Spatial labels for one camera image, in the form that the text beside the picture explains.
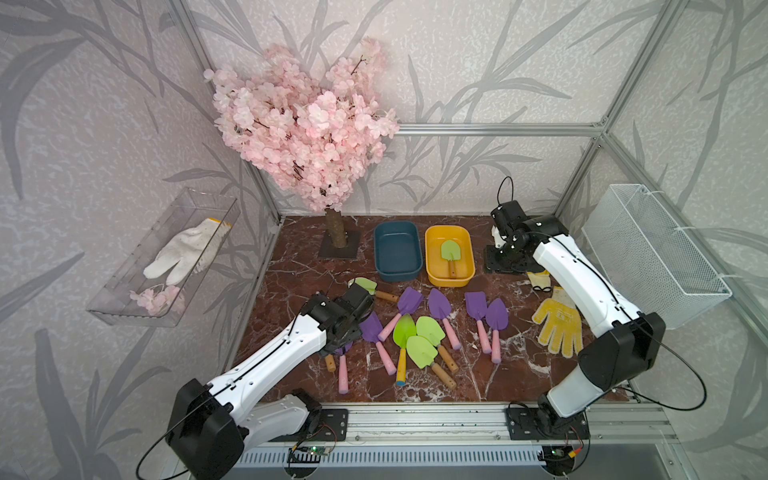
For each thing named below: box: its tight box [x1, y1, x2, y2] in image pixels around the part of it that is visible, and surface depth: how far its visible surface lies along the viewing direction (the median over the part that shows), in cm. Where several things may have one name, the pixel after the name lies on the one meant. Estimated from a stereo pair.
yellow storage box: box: [424, 225, 476, 287], surface depth 107 cm
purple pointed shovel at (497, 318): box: [485, 298, 509, 364], surface depth 93 cm
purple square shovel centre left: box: [359, 311, 397, 376], surface depth 89 cm
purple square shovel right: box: [465, 291, 492, 354], surface depth 96 cm
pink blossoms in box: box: [129, 285, 180, 316], surface depth 60 cm
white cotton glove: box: [143, 218, 232, 286], surface depth 68 cm
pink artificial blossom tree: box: [204, 38, 400, 249], surface depth 74 cm
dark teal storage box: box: [374, 221, 423, 282], surface depth 108 cm
